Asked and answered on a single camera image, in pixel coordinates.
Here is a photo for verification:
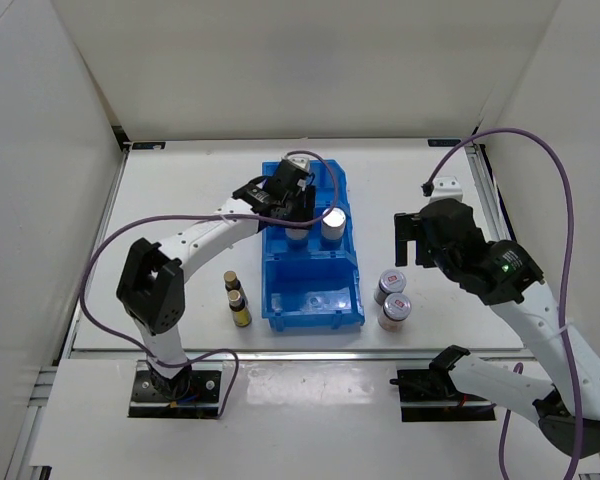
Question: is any silver-lid spice jar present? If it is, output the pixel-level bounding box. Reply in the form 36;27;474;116
320;208;347;249
285;228;310;250

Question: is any red-lid spice jar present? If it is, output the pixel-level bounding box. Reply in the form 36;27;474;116
378;293;412;332
374;269;407;306

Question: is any small amber bottle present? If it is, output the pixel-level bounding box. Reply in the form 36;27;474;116
223;270;248;303
227;290;252;327

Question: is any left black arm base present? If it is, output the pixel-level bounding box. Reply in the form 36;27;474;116
127;362;222;420

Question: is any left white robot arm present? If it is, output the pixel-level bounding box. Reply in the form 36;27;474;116
116;158;315;400

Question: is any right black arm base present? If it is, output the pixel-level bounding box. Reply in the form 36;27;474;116
389;369;496;423

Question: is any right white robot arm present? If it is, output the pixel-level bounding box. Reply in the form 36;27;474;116
394;198;600;458

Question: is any blue three-compartment plastic bin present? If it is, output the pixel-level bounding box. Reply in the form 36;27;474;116
261;159;365;332

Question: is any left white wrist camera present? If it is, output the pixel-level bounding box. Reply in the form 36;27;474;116
282;155;310;173

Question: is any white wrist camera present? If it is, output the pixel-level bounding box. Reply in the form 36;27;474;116
282;155;310;173
428;176;463;204

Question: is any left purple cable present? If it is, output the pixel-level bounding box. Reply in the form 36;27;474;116
78;149;342;420

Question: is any purple cable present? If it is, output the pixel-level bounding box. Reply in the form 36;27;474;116
78;149;342;420
420;127;579;480

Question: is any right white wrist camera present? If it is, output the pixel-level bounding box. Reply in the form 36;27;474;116
428;176;463;204

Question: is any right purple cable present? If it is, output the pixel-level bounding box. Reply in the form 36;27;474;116
420;127;579;480

